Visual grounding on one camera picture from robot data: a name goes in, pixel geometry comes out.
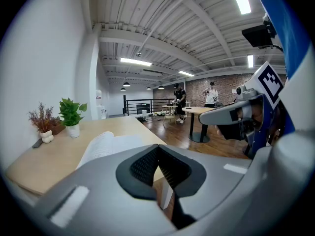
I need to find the white water dispenser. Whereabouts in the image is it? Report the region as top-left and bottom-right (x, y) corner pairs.
(95, 89), (108, 120)

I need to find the green plant in white pot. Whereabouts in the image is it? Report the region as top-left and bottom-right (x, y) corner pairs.
(58, 97), (88, 139)

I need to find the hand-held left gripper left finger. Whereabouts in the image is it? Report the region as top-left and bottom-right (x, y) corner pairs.
(31, 144), (178, 236)

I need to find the person's right hand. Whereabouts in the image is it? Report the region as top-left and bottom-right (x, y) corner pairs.
(249, 104), (263, 130)

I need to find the dark cabinet behind railing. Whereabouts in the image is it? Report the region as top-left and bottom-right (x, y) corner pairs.
(136, 103), (151, 115)

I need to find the white book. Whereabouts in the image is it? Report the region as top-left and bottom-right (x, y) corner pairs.
(75, 131), (149, 170)

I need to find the small round light wooden table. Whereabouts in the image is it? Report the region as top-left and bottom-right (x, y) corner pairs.
(161, 104), (179, 125)

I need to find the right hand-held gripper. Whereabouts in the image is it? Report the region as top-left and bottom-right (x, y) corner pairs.
(198, 60), (288, 160)

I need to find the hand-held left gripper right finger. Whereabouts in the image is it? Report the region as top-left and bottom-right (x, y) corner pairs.
(157, 144), (261, 236)

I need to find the person's blue white shirt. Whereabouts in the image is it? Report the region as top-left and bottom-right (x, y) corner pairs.
(253, 0), (315, 236)

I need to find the brown wooden box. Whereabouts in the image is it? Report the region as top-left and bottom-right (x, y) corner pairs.
(50, 121), (66, 135)

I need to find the black metal railing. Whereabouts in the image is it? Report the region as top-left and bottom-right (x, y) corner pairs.
(122, 94), (176, 117)

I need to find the round wooden table black pedestal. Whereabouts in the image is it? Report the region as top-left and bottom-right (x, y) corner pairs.
(181, 106), (218, 144)

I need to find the dried reddish plant white vase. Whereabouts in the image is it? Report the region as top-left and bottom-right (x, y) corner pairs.
(28, 102), (58, 144)

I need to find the black head-worn camera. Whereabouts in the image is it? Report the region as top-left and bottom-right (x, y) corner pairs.
(241, 23), (278, 50)

